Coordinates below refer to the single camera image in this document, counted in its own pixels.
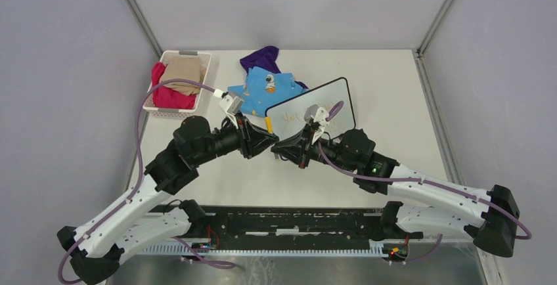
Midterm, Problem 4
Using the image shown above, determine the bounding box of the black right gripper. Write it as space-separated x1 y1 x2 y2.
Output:
272 123 357 173

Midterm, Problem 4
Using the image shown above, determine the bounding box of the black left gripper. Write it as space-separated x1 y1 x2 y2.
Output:
192 110 280 165

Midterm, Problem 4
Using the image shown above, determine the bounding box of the black framed whiteboard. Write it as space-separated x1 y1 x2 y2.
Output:
265 77 356 140

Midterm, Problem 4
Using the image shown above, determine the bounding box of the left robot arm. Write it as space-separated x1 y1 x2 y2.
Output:
57 113 279 284

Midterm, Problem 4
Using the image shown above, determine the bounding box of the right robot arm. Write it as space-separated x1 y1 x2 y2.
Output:
271 125 520 257

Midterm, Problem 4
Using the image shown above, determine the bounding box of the blue patterned cloth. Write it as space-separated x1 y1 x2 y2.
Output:
227 66 307 117

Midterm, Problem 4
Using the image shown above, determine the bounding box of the purple cloth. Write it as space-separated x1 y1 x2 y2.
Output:
240 45 310 90

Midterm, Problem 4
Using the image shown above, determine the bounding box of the beige folded cloth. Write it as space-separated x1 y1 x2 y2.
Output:
160 56 206 95

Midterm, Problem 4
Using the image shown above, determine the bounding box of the red cloth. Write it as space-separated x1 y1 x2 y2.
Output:
151 62 196 110

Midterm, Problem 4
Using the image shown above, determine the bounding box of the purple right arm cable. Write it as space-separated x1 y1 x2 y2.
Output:
317 100 533 267

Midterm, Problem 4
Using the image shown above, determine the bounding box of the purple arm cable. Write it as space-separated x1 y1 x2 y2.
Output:
317 100 533 267
57 78 219 285

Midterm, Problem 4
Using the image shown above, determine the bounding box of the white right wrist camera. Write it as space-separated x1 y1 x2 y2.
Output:
304 104 330 144

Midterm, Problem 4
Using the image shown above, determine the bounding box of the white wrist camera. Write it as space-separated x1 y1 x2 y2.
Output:
213 89 244 129
304 104 330 144

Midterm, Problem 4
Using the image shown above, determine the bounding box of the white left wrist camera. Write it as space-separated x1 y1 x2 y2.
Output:
213 89 244 129

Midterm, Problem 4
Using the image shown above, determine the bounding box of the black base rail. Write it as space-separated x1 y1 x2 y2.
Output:
150 204 425 253

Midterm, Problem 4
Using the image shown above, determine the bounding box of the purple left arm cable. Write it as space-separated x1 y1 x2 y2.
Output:
57 78 219 285

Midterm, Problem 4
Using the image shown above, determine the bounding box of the white cable duct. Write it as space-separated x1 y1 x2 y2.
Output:
139 241 388 258

